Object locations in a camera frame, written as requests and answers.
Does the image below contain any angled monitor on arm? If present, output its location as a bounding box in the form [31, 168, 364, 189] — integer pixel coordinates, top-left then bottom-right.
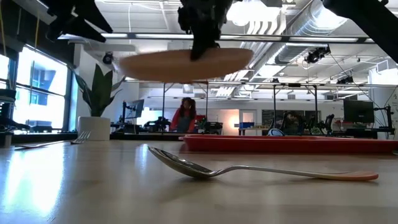
[121, 98, 146, 120]

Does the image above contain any silver fork orange handle tip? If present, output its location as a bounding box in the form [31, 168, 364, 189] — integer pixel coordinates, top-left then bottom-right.
[13, 130, 93, 149]

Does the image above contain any black computer monitor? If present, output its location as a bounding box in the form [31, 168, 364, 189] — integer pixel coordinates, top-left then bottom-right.
[343, 99, 376, 124]

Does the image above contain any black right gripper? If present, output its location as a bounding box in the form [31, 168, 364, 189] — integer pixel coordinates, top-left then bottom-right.
[177, 0, 234, 62]

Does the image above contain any red plastic tray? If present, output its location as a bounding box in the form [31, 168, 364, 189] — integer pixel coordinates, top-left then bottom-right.
[182, 134, 398, 154]

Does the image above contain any black overhead frame bar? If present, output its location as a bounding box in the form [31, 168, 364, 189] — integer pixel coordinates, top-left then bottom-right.
[58, 32, 398, 45]

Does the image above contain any tan round plate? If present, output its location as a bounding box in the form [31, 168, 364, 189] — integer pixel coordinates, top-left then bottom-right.
[119, 47, 254, 84]

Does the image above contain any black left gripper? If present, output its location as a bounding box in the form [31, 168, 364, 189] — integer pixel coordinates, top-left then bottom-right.
[39, 0, 114, 44]

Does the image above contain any silver ceiling air duct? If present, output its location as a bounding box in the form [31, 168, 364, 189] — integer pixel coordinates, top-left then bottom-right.
[273, 0, 349, 65]

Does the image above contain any green snake plant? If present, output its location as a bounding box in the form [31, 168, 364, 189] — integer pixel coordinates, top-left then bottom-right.
[73, 63, 126, 118]

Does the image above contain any silver spoon orange handle tip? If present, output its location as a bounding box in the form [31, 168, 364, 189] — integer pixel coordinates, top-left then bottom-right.
[147, 146, 379, 182]

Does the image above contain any white plant pot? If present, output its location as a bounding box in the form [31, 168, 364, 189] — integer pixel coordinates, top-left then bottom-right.
[76, 116, 112, 142]

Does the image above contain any person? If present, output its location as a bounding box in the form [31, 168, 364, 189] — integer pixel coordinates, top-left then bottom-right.
[169, 96, 198, 134]

